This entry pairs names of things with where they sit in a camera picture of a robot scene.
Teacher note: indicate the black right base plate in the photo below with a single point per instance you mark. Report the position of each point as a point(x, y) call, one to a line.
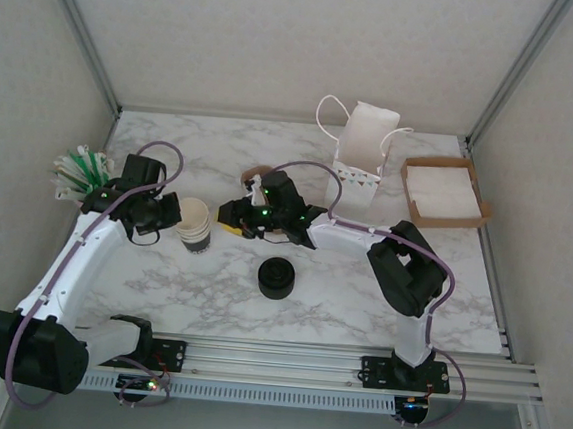
point(378, 373)

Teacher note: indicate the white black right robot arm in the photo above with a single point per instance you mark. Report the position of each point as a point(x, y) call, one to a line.
point(345, 237)

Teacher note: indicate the black lidded cup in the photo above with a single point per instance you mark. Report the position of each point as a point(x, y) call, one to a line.
point(276, 276)

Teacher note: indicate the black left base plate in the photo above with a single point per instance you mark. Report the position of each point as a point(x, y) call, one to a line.
point(174, 352)

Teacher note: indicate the brown cardboard tray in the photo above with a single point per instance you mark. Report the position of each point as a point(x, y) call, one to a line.
point(411, 195)

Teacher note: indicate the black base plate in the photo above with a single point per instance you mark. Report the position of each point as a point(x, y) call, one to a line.
point(174, 352)
point(378, 373)

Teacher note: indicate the circuit board with lights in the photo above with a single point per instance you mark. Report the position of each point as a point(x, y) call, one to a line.
point(138, 384)
point(412, 408)

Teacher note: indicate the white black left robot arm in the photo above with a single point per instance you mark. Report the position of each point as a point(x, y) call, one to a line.
point(92, 253)

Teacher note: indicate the aluminium mounting rail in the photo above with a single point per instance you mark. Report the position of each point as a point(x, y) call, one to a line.
point(278, 362)

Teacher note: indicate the aluminium back rail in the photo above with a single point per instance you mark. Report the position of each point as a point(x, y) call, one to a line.
point(150, 110)

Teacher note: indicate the aluminium side rail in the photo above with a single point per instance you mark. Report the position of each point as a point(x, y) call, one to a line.
point(505, 340)

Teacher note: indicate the aluminium frame post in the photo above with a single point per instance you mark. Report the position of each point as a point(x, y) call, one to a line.
point(82, 31)
point(521, 69)

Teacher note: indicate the green and white stirrer sticks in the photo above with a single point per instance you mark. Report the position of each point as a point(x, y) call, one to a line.
point(82, 171)

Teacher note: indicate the stack of paper cups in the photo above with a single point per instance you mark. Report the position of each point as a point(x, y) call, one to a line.
point(192, 226)

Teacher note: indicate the white napkin stack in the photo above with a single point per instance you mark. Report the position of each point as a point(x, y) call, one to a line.
point(444, 190)

